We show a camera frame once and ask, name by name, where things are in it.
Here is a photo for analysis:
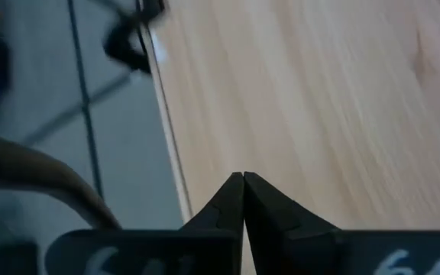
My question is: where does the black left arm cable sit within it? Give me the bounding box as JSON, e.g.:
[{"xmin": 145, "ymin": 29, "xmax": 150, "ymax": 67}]
[{"xmin": 0, "ymin": 132, "xmax": 122, "ymax": 231}]

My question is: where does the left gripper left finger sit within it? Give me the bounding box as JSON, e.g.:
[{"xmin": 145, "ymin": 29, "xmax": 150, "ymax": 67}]
[{"xmin": 45, "ymin": 171, "xmax": 246, "ymax": 275}]

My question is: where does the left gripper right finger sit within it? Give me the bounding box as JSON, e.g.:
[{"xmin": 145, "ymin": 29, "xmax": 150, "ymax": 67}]
[{"xmin": 243, "ymin": 171, "xmax": 440, "ymax": 275}]

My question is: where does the wooden shelf with black frame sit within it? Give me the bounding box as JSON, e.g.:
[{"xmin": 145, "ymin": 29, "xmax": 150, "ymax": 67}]
[{"xmin": 103, "ymin": 0, "xmax": 167, "ymax": 74}]

